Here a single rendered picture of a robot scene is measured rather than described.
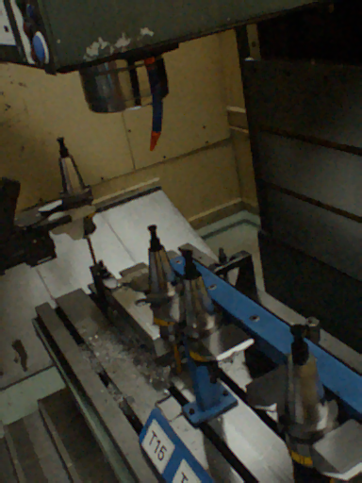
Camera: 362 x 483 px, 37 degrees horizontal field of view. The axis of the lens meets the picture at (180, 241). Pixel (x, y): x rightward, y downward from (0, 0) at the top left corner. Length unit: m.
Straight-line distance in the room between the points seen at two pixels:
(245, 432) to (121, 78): 0.66
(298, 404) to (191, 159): 1.84
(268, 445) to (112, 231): 1.30
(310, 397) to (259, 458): 0.44
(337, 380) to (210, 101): 1.82
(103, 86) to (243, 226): 1.56
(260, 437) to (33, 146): 1.40
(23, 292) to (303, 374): 1.53
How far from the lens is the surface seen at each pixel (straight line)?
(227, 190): 2.47
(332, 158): 1.30
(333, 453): 0.58
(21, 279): 2.02
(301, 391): 0.57
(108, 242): 2.08
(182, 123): 2.28
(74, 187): 1.04
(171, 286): 0.82
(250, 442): 1.02
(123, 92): 0.99
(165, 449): 0.98
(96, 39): 0.70
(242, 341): 0.71
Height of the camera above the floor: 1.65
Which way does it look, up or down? 26 degrees down
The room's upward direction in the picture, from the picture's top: 12 degrees counter-clockwise
